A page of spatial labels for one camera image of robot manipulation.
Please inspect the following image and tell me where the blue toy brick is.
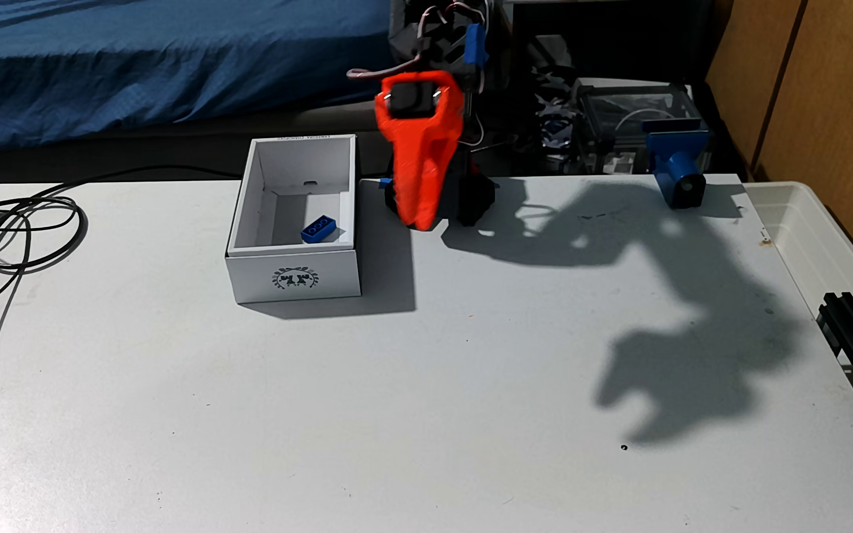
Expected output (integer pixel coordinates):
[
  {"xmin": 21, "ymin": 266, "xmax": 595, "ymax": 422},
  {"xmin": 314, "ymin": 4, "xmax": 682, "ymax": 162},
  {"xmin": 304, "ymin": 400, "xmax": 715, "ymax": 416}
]
[{"xmin": 301, "ymin": 215, "xmax": 338, "ymax": 244}]

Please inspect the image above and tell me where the white cardboard box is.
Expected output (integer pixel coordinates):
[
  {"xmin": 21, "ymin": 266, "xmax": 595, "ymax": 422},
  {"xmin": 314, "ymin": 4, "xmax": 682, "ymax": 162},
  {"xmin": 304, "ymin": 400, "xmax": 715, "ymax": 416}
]
[{"xmin": 225, "ymin": 134, "xmax": 362, "ymax": 305}]

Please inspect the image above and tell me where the grey bed base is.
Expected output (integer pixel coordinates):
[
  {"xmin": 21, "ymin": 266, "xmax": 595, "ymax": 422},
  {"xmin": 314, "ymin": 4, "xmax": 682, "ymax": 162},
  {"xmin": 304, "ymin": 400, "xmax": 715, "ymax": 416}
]
[{"xmin": 0, "ymin": 100, "xmax": 398, "ymax": 185}]

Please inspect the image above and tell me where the blue bed sheet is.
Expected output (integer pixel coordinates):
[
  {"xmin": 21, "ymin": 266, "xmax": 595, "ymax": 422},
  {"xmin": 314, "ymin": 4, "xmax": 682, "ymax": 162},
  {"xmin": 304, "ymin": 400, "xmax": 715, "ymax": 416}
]
[{"xmin": 0, "ymin": 0, "xmax": 398, "ymax": 155}]

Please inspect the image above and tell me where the white plastic bin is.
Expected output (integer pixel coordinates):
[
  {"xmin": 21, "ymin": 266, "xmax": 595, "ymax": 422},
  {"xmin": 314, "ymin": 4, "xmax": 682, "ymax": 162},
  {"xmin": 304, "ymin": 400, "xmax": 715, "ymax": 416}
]
[{"xmin": 741, "ymin": 181, "xmax": 853, "ymax": 349}]

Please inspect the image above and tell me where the brown wooden wardrobe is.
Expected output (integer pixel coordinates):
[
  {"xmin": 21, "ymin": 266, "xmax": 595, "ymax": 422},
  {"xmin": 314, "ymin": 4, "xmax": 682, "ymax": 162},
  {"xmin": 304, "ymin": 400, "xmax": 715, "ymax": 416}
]
[{"xmin": 704, "ymin": 0, "xmax": 853, "ymax": 301}]

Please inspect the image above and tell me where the grey servo cable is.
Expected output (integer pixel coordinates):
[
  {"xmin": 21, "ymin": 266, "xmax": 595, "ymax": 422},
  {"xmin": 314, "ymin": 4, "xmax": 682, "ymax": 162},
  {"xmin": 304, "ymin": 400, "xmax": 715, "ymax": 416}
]
[{"xmin": 347, "ymin": 3, "xmax": 488, "ymax": 149}]

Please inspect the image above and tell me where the transparent enclosure black frame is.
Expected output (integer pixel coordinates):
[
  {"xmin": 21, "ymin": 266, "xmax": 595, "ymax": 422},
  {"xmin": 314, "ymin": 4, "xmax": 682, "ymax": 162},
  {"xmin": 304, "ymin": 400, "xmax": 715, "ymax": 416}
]
[{"xmin": 571, "ymin": 77, "xmax": 694, "ymax": 176}]

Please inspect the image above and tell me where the blue printed mount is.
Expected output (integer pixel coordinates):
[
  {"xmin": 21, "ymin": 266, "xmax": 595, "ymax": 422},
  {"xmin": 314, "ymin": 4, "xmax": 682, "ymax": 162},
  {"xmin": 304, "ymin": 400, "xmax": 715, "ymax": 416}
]
[{"xmin": 643, "ymin": 118, "xmax": 710, "ymax": 210}]

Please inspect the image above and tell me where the black cable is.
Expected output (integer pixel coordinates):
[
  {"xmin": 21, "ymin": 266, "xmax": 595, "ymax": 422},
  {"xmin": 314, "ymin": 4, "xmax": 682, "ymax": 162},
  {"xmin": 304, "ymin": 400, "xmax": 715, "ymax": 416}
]
[{"xmin": 0, "ymin": 164, "xmax": 244, "ymax": 430}]

